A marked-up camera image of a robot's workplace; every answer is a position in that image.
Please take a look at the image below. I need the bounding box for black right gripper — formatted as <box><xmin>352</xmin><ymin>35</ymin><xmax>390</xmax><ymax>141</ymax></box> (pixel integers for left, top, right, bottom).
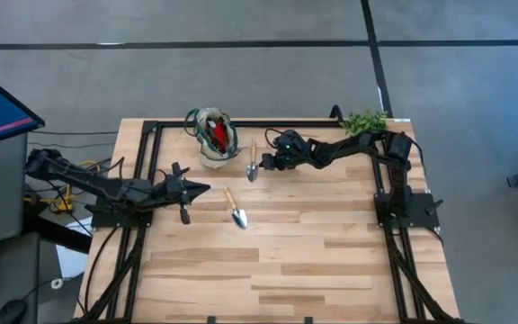
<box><xmin>258</xmin><ymin>129</ymin><xmax>309</xmax><ymax>171</ymax></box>

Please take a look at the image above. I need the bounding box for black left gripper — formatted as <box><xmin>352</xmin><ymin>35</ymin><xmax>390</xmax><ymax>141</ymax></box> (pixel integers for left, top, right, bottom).
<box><xmin>155</xmin><ymin>161</ymin><xmax>211</xmax><ymax>225</ymax></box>

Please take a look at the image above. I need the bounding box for wooden-handled steel trowel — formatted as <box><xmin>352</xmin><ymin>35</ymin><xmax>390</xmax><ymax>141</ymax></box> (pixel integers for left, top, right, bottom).
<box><xmin>246</xmin><ymin>138</ymin><xmax>261</xmax><ymax>184</ymax></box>
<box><xmin>222</xmin><ymin>185</ymin><xmax>249</xmax><ymax>230</ymax></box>

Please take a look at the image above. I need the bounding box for cream green-trimmed gardening bag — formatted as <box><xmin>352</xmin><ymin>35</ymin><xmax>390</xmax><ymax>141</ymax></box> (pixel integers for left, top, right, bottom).
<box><xmin>183</xmin><ymin>106</ymin><xmax>242</xmax><ymax>170</ymax></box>

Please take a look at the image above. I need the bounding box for red gardening glove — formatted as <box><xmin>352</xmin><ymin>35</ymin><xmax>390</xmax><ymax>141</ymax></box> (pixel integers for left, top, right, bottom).
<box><xmin>209</xmin><ymin>120</ymin><xmax>229</xmax><ymax>152</ymax></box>

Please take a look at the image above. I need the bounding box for green plant in white pot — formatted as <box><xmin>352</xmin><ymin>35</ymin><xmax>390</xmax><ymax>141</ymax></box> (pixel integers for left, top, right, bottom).
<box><xmin>340</xmin><ymin>110</ymin><xmax>389</xmax><ymax>138</ymax></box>

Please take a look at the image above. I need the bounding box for yellow power strip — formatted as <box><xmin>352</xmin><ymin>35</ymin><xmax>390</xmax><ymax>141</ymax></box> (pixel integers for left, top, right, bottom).
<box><xmin>24</xmin><ymin>193</ymin><xmax>76</xmax><ymax>213</ymax></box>

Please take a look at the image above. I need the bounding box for white paper sheet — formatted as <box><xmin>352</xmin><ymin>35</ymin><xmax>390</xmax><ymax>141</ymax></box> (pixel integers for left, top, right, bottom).
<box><xmin>55</xmin><ymin>217</ymin><xmax>94</xmax><ymax>279</ymax></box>

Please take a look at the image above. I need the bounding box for black computer mouse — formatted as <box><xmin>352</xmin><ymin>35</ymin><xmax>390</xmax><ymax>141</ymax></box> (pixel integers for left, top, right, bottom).
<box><xmin>0</xmin><ymin>299</ymin><xmax>29</xmax><ymax>324</ymax></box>

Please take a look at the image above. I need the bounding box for black aluminium table frame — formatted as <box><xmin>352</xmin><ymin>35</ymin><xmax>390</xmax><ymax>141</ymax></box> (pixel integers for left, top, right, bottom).
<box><xmin>73</xmin><ymin>103</ymin><xmax>465</xmax><ymax>324</ymax></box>

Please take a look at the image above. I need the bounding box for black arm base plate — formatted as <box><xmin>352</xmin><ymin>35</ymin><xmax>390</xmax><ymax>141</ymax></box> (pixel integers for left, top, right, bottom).
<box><xmin>374</xmin><ymin>192</ymin><xmax>441</xmax><ymax>229</ymax></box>
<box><xmin>90</xmin><ymin>197</ymin><xmax>156</xmax><ymax>229</ymax></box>

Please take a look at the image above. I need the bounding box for yellow cable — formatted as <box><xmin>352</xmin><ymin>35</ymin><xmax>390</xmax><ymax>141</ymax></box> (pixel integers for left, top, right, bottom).
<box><xmin>77</xmin><ymin>158</ymin><xmax>103</xmax><ymax>171</ymax></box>

